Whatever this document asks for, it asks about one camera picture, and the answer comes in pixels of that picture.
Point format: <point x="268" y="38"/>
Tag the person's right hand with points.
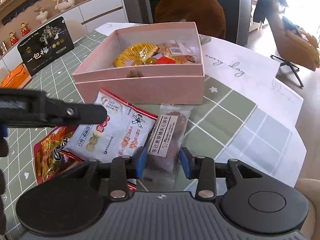
<point x="311" y="190"/>

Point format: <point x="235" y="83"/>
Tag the white red snack packet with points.
<point x="123" y="131"/>

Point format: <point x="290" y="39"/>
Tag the white vase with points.
<point x="42" y="14"/>

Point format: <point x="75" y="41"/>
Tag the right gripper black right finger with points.
<point x="248" y="198"/>

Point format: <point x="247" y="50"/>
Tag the clear brown biscuit packet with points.
<point x="165" y="142"/>

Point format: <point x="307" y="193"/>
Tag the orange small snack packet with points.
<point x="183" y="59"/>

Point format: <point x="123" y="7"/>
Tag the brown round chair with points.
<point x="207" y="14"/>

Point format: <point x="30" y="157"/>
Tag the orange box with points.
<point x="18" y="78"/>

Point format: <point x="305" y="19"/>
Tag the white round figurine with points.
<point x="63" y="5"/>

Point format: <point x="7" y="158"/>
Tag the black jacket on chair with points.
<point x="264" y="7"/>

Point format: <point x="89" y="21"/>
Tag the mustard lounge chair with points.
<point x="294" y="46"/>

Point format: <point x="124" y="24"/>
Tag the white cabinet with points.
<point x="81" y="19"/>

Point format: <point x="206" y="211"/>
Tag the pink cardboard box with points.
<point x="181" y="84"/>

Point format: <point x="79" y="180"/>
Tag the red spicy snack packet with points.
<point x="50" y="159"/>

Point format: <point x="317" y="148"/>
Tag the yellow snack packet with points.
<point x="138" y="51"/>

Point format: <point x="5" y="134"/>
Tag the red doll figurine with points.
<point x="13" y="38"/>
<point x="24" y="29"/>

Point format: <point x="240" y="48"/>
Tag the white paper sheet with writing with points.
<point x="248" y="73"/>

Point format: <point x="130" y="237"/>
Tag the black gift box with tree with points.
<point x="45" y="45"/>

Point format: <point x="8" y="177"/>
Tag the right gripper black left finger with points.
<point x="76" y="199"/>

